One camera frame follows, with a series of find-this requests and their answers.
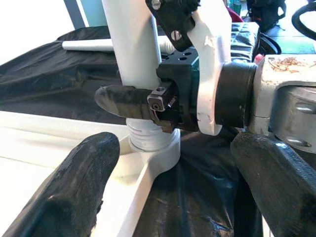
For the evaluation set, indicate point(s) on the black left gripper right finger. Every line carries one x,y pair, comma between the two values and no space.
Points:
284,192

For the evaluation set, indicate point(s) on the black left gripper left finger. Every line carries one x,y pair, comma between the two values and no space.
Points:
74,185

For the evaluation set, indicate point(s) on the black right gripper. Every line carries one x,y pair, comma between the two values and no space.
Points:
187,103

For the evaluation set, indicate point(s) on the white plastic table top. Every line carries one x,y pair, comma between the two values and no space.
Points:
37,138

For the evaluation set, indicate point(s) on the white plastic table leg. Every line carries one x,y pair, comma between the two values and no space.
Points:
133,37
86,45

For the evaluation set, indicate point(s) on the black plastic table cover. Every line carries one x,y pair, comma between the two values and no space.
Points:
49,74

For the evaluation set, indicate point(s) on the dark red cloth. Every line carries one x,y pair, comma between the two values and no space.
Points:
234,14

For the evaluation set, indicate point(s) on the black backpack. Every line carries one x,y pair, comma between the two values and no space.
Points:
266,12

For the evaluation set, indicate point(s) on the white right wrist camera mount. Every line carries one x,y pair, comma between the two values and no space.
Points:
212,49

